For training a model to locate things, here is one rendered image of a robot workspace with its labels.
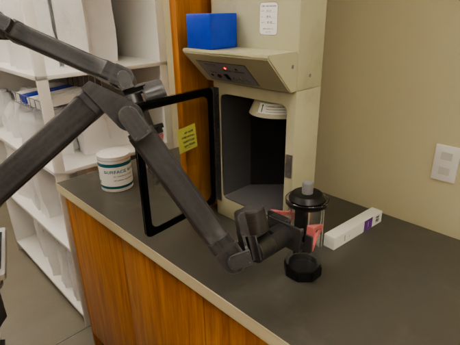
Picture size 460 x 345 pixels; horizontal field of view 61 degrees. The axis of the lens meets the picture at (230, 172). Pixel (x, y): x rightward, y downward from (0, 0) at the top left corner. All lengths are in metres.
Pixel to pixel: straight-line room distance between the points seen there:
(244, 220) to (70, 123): 0.41
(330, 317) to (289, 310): 0.10
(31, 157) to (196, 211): 0.34
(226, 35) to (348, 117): 0.58
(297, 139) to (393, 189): 0.50
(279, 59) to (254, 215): 0.37
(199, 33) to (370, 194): 0.83
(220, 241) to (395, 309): 0.46
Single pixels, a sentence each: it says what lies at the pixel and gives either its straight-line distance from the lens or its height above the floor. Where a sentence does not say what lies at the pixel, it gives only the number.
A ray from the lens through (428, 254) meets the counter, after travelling 1.31.
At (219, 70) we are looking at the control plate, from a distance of 1.13.
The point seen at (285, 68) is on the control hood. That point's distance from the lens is 1.00.
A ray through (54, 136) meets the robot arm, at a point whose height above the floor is 1.39.
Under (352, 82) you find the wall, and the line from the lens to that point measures 1.46.
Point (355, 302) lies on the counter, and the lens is 1.06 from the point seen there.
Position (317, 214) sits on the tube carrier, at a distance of 1.00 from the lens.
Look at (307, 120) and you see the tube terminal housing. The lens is 1.11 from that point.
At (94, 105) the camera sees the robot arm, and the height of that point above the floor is 1.44.
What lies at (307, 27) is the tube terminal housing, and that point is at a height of 1.57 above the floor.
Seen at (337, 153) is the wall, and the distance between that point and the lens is 1.54.
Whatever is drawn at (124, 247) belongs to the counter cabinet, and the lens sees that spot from 1.48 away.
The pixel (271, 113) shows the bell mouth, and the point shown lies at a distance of 1.15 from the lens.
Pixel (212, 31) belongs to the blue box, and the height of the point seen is 1.56.
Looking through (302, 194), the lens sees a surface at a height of 1.18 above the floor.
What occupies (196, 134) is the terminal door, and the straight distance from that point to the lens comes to 1.22.
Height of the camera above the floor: 1.61
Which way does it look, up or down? 23 degrees down
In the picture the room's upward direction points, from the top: 1 degrees counter-clockwise
